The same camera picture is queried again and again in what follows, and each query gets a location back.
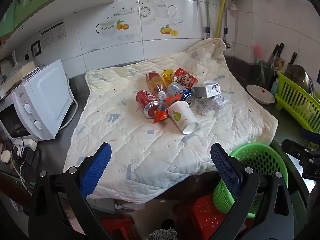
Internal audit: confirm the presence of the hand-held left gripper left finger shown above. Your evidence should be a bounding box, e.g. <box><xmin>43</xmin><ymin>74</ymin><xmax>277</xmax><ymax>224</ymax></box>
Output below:
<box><xmin>29</xmin><ymin>142</ymin><xmax>113</xmax><ymax>240</ymax></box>

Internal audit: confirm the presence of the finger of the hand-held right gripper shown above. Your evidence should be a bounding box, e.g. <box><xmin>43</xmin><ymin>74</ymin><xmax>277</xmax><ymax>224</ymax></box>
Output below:
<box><xmin>301</xmin><ymin>129</ymin><xmax>320</xmax><ymax>140</ymax></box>
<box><xmin>281</xmin><ymin>139</ymin><xmax>312</xmax><ymax>157</ymax></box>

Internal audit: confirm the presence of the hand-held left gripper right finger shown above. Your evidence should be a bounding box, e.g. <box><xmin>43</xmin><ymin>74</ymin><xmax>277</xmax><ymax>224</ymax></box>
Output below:
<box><xmin>210</xmin><ymin>142</ymin><xmax>297</xmax><ymax>240</ymax></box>

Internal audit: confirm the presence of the tea bottle with red label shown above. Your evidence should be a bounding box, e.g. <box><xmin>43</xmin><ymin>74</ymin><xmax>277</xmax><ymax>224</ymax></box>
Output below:
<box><xmin>146</xmin><ymin>71</ymin><xmax>167</xmax><ymax>100</ymax></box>

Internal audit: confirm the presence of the green dish rack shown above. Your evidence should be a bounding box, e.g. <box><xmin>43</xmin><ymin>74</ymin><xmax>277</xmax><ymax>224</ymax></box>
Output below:
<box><xmin>275</xmin><ymin>70</ymin><xmax>320</xmax><ymax>133</ymax></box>

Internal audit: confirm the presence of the green plastic basket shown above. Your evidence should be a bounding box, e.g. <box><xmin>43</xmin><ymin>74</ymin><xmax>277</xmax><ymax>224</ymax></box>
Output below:
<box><xmin>212</xmin><ymin>142</ymin><xmax>288</xmax><ymax>218</ymax></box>

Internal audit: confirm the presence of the cream quilted blanket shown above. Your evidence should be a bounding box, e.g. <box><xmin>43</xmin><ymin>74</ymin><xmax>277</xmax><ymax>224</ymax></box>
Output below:
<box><xmin>62</xmin><ymin>38</ymin><xmax>278</xmax><ymax>204</ymax></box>

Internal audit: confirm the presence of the red plastic stool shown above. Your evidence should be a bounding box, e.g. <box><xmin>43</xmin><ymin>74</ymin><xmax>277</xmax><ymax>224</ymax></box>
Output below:
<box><xmin>100</xmin><ymin>215</ymin><xmax>137</xmax><ymax>240</ymax></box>
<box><xmin>172</xmin><ymin>194</ymin><xmax>253</xmax><ymax>240</ymax></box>

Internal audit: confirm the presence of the metal pot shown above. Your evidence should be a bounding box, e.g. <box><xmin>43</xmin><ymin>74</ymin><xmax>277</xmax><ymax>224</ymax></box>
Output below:
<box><xmin>284</xmin><ymin>64</ymin><xmax>315</xmax><ymax>95</ymax></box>

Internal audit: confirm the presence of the white bowl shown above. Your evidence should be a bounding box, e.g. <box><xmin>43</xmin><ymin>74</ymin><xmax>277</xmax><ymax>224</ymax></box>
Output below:
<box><xmin>246</xmin><ymin>84</ymin><xmax>275</xmax><ymax>105</ymax></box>

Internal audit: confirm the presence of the crumpled white paper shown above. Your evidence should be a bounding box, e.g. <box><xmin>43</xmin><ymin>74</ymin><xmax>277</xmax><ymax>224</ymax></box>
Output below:
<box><xmin>196</xmin><ymin>96</ymin><xmax>228</xmax><ymax>115</ymax></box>

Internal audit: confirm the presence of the black power adapter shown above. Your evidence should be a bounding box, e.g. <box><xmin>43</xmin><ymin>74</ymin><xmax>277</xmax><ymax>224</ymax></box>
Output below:
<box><xmin>24</xmin><ymin>147</ymin><xmax>37</xmax><ymax>166</ymax></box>

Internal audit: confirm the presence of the white paper cup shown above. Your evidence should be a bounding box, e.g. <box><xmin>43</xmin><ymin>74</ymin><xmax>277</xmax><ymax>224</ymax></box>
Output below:
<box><xmin>167</xmin><ymin>101</ymin><xmax>199</xmax><ymax>135</ymax></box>

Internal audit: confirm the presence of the white power strip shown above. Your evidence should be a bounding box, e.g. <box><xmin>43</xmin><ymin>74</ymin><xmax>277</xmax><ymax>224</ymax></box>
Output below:
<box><xmin>14</xmin><ymin>140</ymin><xmax>37</xmax><ymax>153</ymax></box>

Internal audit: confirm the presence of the dark knife holder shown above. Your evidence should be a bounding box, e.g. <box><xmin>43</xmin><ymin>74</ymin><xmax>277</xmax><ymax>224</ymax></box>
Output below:
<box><xmin>257</xmin><ymin>60</ymin><xmax>278</xmax><ymax>91</ymax></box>

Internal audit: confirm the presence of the blue soda can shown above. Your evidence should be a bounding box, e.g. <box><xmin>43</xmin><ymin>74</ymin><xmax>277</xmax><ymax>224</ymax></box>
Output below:
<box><xmin>180</xmin><ymin>89</ymin><xmax>196</xmax><ymax>105</ymax></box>

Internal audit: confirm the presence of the silver drink carton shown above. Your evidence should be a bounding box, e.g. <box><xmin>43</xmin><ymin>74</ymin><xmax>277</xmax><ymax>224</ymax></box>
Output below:
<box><xmin>191</xmin><ymin>79</ymin><xmax>222</xmax><ymax>98</ymax></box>

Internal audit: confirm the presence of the red soda can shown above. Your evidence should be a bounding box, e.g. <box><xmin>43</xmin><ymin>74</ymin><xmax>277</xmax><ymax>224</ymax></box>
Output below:
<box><xmin>136</xmin><ymin>90</ymin><xmax>160</xmax><ymax>119</ymax></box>

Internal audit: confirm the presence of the orange snack wrapper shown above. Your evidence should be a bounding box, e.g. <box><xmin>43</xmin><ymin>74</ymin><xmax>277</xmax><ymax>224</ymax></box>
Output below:
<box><xmin>153</xmin><ymin>94</ymin><xmax>183</xmax><ymax>123</ymax></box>

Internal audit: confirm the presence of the white microwave oven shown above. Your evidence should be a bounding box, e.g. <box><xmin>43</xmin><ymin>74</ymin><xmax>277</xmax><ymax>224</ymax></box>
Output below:
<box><xmin>0</xmin><ymin>59</ymin><xmax>78</xmax><ymax>142</ymax></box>

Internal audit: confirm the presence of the grey knitted cloth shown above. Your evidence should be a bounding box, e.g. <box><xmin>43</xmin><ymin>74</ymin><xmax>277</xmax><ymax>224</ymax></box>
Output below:
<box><xmin>147</xmin><ymin>227</ymin><xmax>178</xmax><ymax>240</ymax></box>

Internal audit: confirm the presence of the clear plastic bottle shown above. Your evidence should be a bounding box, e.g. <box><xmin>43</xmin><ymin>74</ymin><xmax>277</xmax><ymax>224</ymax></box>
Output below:
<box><xmin>166</xmin><ymin>82</ymin><xmax>185</xmax><ymax>98</ymax></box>

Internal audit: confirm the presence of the pink brush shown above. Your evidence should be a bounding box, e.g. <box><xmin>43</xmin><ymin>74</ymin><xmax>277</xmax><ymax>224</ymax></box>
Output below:
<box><xmin>254</xmin><ymin>44</ymin><xmax>266</xmax><ymax>85</ymax></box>

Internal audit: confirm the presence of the red printed plastic cup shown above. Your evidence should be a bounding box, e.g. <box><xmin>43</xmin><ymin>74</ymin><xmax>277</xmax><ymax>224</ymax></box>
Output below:
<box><xmin>174</xmin><ymin>68</ymin><xmax>198</xmax><ymax>88</ymax></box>

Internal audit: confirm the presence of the yellow plastic wrapper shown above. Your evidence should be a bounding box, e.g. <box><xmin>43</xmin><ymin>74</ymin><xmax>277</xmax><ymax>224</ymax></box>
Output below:
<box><xmin>162</xmin><ymin>69</ymin><xmax>175</xmax><ymax>84</ymax></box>

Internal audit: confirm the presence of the cream box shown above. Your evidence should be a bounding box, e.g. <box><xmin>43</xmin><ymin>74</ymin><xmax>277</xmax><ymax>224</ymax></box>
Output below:
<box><xmin>11</xmin><ymin>61</ymin><xmax>42</xmax><ymax>81</ymax></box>

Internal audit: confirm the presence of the black handled knife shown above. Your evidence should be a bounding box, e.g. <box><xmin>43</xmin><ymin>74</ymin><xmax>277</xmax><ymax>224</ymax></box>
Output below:
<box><xmin>267</xmin><ymin>43</ymin><xmax>285</xmax><ymax>67</ymax></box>
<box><xmin>287</xmin><ymin>52</ymin><xmax>298</xmax><ymax>68</ymax></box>

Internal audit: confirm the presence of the black wall socket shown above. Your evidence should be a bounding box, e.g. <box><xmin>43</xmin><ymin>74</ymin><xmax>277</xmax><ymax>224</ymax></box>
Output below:
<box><xmin>30</xmin><ymin>40</ymin><xmax>42</xmax><ymax>57</ymax></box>

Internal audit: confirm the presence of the wall instruction label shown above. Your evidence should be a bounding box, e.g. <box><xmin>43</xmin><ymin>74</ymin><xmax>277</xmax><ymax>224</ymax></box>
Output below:
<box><xmin>40</xmin><ymin>20</ymin><xmax>67</xmax><ymax>47</ymax></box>

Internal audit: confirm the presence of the braided metal hose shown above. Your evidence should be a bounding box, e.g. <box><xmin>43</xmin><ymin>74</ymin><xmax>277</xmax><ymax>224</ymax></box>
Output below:
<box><xmin>197</xmin><ymin>0</ymin><xmax>211</xmax><ymax>40</ymax></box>
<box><xmin>223</xmin><ymin>0</ymin><xmax>230</xmax><ymax>48</ymax></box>

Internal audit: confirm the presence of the yellow hose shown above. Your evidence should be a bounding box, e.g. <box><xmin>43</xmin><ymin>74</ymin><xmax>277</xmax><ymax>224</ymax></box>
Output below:
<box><xmin>215</xmin><ymin>0</ymin><xmax>228</xmax><ymax>39</ymax></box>

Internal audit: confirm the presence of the green wall cabinet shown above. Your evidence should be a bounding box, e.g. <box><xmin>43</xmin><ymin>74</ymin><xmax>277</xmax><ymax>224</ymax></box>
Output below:
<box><xmin>0</xmin><ymin>0</ymin><xmax>115</xmax><ymax>46</ymax></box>

